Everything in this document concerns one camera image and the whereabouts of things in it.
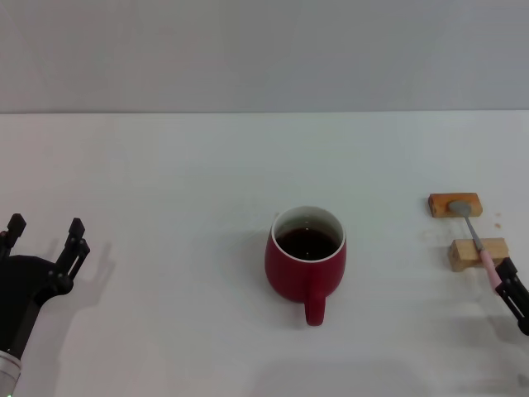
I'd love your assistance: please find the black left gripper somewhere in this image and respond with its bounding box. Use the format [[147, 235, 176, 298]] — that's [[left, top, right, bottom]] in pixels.
[[0, 213, 91, 357]]

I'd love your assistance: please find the pink handled metal spoon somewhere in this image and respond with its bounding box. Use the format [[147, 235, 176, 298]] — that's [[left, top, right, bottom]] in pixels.
[[448, 200, 501, 291]]

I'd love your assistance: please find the red ceramic cup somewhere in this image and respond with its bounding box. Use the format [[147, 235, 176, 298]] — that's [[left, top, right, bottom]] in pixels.
[[264, 205, 347, 327]]

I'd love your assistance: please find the pale wooden block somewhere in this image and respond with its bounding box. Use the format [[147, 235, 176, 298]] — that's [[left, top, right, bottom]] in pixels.
[[449, 237, 510, 273]]

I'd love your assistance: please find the orange brown wooden block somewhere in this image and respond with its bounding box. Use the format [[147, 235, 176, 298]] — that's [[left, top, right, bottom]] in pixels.
[[427, 192, 484, 219]]

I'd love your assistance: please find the dark brown coffee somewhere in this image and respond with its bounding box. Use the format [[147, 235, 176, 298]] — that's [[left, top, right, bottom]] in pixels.
[[274, 226, 341, 261]]

